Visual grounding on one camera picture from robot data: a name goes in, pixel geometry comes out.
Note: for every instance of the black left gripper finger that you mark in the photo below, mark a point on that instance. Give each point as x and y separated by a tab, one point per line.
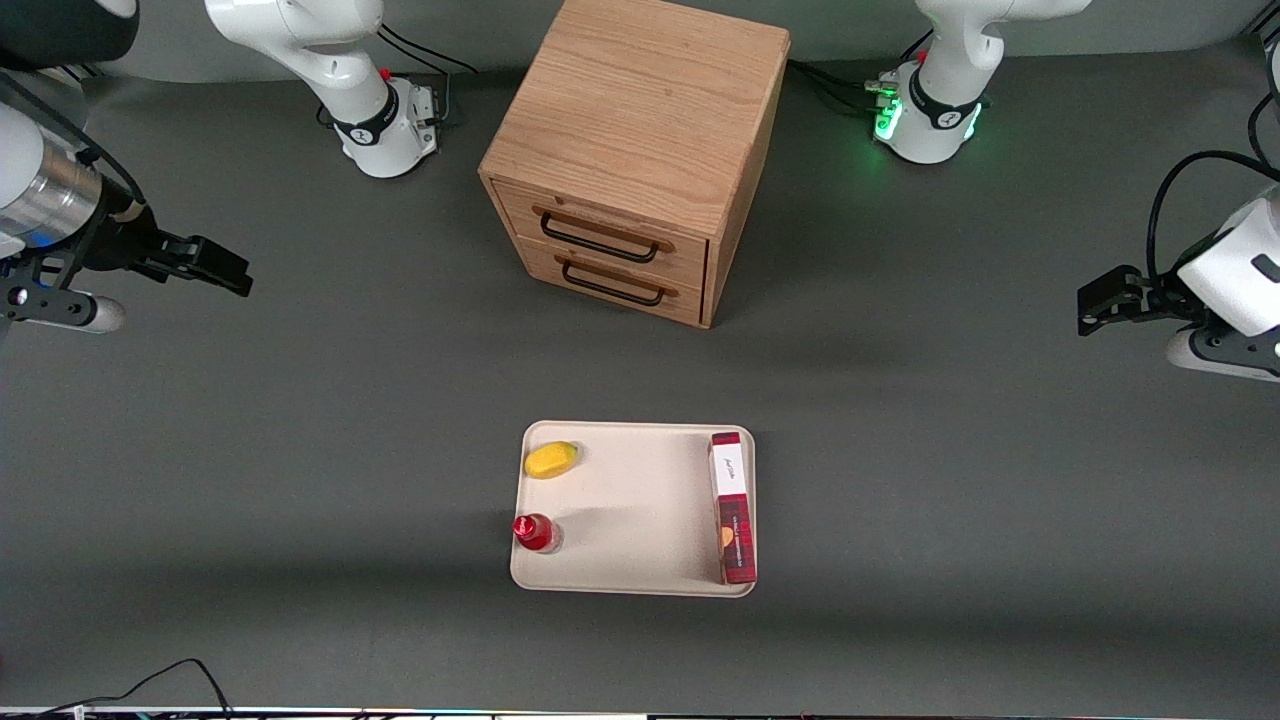
1098	308
1120	280

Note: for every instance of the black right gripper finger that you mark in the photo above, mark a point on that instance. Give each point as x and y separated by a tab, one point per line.
222	262
215	283

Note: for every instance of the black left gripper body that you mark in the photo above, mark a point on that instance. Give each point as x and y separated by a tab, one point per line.
1150	296

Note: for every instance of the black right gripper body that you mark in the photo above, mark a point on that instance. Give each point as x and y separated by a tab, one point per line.
118	244

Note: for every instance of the red coke bottle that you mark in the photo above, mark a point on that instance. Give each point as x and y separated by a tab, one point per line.
535	532

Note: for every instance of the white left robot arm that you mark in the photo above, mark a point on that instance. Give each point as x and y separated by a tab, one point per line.
945	90

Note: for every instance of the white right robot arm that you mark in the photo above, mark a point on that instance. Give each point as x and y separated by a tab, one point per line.
335	60

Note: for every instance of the beige plastic tray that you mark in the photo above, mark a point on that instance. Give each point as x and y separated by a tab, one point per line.
640	520

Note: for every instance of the plain wooden drawer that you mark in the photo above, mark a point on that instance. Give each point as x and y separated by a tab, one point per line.
545	268

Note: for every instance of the yellow toy mango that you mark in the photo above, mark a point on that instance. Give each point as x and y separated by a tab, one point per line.
550	460

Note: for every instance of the wooden drawer with notched edge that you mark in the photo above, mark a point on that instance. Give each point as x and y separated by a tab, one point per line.
690	255

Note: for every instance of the red rectangular snack box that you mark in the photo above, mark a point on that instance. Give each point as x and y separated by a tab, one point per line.
732	500

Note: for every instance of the wooden drawer cabinet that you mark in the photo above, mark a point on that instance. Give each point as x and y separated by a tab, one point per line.
640	110

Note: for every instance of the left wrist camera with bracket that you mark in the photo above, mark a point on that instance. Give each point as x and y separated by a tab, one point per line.
1225	355

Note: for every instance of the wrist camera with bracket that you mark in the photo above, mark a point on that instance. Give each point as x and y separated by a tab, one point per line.
60	305
1225	355

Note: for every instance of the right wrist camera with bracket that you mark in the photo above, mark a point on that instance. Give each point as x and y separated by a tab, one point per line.
60	305

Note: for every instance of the aluminium frame profile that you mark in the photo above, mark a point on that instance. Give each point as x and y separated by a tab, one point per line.
85	72

